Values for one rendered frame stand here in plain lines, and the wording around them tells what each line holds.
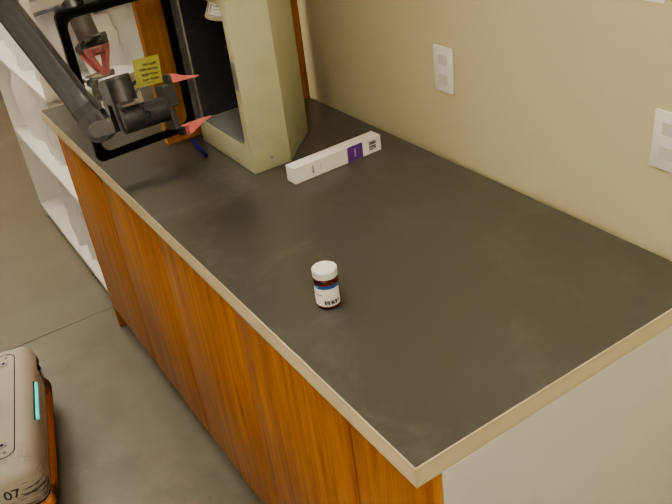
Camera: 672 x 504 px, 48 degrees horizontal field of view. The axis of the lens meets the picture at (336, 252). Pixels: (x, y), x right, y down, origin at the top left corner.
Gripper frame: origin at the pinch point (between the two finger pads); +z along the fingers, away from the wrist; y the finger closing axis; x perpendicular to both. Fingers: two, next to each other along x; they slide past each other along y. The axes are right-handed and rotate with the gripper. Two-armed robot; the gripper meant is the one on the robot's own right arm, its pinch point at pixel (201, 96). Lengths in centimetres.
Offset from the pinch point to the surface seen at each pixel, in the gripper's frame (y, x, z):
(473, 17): 1, -35, 55
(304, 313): -41, -49, -11
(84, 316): -81, 149, -27
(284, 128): -14.5, 7.4, 21.6
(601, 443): -74, -83, 23
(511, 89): -16, -42, 55
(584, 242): -46, -66, 45
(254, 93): -3.4, 4.1, 15.0
